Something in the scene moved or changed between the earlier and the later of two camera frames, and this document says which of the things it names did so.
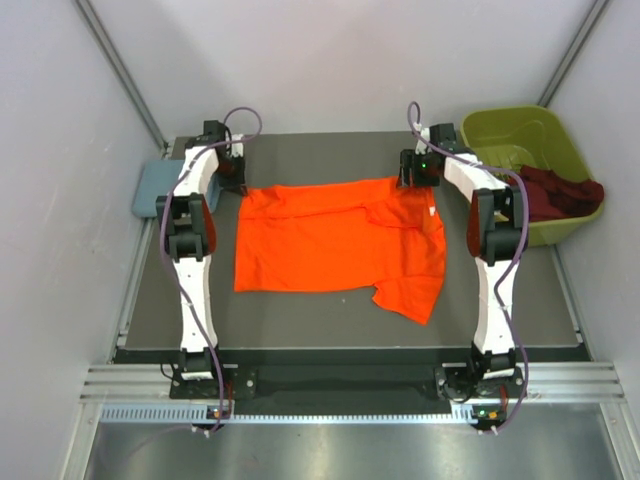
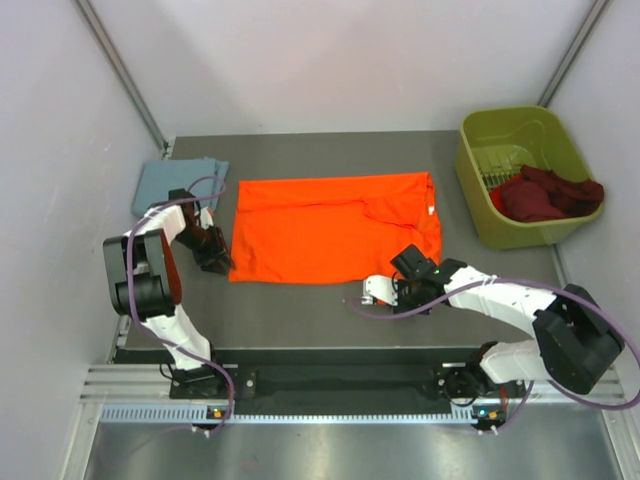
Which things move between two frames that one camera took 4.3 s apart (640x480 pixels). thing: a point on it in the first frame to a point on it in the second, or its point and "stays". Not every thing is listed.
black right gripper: [409, 160] to [402, 305]
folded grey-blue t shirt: [159, 178] stays
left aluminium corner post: [92, 18] stays
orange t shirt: [347, 234] stays
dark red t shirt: [552, 196] stays
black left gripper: [237, 180] to [217, 251]
